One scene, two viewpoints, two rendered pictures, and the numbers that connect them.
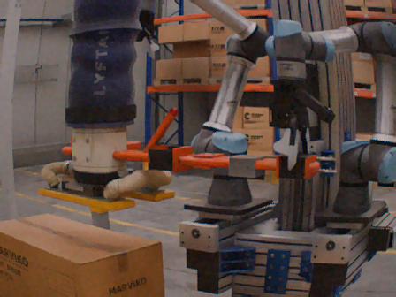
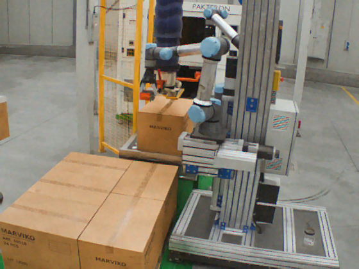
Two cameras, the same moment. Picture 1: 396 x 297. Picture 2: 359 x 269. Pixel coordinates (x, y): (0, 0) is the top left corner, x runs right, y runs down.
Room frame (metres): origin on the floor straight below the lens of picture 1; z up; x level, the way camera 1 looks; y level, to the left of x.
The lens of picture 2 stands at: (0.59, -2.49, 1.82)
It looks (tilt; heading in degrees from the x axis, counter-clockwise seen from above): 19 degrees down; 68
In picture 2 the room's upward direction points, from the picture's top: 3 degrees clockwise
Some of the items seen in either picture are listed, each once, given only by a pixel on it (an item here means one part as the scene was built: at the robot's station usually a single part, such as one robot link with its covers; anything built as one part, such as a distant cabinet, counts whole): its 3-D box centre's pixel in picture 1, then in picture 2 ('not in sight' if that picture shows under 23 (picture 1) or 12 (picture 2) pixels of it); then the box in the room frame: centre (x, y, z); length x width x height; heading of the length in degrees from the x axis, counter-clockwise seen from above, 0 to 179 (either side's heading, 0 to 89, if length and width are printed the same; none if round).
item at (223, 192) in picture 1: (230, 187); not in sight; (1.92, -0.11, 1.09); 0.15 x 0.15 x 0.10
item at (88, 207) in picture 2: not in sight; (99, 212); (0.92, -0.23, 0.34); 1.20 x 1.00 x 0.40; 59
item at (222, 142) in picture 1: (229, 152); (222, 92); (1.93, -0.10, 1.20); 0.13 x 0.12 x 0.14; 25
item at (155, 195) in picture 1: (119, 185); (175, 91); (1.67, 0.24, 1.13); 0.34 x 0.10 x 0.05; 59
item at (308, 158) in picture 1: (296, 166); (146, 95); (1.27, -0.23, 1.23); 0.08 x 0.07 x 0.05; 59
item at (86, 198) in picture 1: (80, 192); not in sight; (1.51, 0.33, 1.13); 0.34 x 0.10 x 0.05; 59
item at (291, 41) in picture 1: (290, 41); (150, 51); (1.29, -0.23, 1.54); 0.09 x 0.08 x 0.11; 123
